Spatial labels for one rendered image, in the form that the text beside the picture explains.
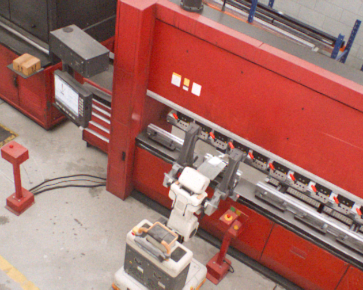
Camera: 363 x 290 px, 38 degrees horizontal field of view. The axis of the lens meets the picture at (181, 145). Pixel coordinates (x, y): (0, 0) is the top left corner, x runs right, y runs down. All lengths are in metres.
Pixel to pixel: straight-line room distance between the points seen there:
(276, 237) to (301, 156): 0.92
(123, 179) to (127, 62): 1.42
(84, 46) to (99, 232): 2.00
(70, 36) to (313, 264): 2.94
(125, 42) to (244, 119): 1.21
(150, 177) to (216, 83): 1.44
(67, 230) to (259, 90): 2.47
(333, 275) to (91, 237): 2.36
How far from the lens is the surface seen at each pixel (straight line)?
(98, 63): 4.43
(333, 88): 4.03
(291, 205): 4.85
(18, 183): 5.50
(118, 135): 5.22
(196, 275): 4.97
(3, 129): 6.63
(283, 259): 5.16
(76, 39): 4.57
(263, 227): 5.00
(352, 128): 4.16
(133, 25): 4.45
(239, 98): 4.44
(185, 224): 4.54
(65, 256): 5.33
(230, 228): 4.81
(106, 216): 5.64
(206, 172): 4.81
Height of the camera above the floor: 4.34
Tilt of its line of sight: 42 degrees down
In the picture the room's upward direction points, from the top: 11 degrees clockwise
